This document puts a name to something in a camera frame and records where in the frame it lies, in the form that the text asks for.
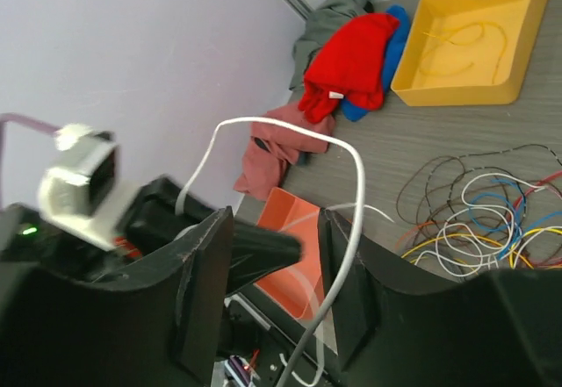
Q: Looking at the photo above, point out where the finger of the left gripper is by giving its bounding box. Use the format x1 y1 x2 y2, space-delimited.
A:
126 176 289 294

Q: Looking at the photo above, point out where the orange plastic bin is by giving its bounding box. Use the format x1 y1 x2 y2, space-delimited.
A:
256 188 324 321

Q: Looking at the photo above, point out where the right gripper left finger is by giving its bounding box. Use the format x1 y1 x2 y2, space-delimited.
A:
1 205 234 386

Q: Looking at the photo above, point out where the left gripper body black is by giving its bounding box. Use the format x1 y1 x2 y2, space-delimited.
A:
1 204 136 282

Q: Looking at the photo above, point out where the blue cloth under red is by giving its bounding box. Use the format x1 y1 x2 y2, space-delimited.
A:
340 4 411 122

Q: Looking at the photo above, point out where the yellow cable in bin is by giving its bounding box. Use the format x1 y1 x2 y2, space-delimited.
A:
414 21 508 85

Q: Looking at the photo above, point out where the red cable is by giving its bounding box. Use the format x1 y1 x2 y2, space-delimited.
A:
513 169 562 212

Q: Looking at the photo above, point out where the white cable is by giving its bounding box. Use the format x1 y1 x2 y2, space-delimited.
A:
174 117 562 387

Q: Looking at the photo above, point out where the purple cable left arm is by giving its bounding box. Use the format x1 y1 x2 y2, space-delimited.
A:
0 113 61 208

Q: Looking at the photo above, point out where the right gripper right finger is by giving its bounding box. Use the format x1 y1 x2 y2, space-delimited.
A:
332 237 561 386

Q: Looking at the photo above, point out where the pink cloth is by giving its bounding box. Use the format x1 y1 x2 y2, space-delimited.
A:
234 102 335 201

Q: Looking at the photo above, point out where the orange cable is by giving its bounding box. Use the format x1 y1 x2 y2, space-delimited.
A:
394 219 449 252

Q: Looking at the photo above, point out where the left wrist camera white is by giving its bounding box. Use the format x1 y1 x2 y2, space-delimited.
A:
38 124 141 252

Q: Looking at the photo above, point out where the yellow plastic bin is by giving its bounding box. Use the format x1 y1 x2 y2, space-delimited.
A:
391 0 548 106

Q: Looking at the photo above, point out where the brown cable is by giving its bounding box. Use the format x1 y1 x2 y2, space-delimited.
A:
394 143 562 247

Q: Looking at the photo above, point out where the grey cloth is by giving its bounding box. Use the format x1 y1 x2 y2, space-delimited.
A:
289 0 374 91

